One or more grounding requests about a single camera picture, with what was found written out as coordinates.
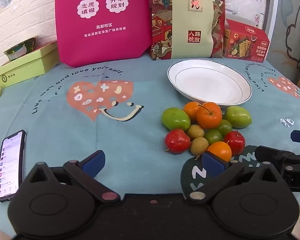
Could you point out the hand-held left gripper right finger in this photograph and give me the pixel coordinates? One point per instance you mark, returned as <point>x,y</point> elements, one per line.
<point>213,163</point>

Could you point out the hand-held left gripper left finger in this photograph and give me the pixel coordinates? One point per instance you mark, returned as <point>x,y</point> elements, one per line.
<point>93,161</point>

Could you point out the round orange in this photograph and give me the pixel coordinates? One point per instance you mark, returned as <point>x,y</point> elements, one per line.
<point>190,110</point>
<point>219,151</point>

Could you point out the yellow-brown longan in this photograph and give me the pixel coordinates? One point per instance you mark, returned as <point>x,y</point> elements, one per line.
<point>198,146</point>
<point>195,131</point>

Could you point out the small green tomato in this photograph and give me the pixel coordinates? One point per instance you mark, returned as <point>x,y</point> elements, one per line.
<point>213,136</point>
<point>225,128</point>

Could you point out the small red apple with stem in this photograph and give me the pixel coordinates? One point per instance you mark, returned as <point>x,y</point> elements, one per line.
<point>235,142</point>

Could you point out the large green fruit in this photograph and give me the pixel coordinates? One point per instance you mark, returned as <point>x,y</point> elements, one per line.
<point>175,118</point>
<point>238,117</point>

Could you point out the orange with long stem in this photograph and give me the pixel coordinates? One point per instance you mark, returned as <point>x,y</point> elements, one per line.
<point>209,116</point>

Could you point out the white plate with dark rim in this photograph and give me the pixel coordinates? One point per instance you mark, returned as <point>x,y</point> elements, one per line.
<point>210,85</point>

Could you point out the teal printed tablecloth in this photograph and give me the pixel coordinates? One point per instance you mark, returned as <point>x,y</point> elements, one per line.
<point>90,135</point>

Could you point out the black smartphone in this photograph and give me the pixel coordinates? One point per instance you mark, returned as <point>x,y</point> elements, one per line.
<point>11,165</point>

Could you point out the grey cartoon-printed panel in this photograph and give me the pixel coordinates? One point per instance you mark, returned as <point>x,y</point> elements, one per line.
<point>290,30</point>

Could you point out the red cracker box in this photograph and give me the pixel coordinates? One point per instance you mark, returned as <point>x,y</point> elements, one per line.
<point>247,42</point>

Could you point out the light green box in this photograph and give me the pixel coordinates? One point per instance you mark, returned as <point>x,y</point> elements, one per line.
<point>22,67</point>

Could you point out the pink tote bag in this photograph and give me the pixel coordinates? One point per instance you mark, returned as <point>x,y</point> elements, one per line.
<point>102,30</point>

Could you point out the green patterned bowl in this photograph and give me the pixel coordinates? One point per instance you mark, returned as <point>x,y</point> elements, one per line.
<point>20,50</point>

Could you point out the red and green gift bag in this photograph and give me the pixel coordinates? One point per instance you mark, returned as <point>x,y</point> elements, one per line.
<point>190,30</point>

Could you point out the floral wall poster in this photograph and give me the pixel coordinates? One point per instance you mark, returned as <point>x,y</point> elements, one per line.
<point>247,0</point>

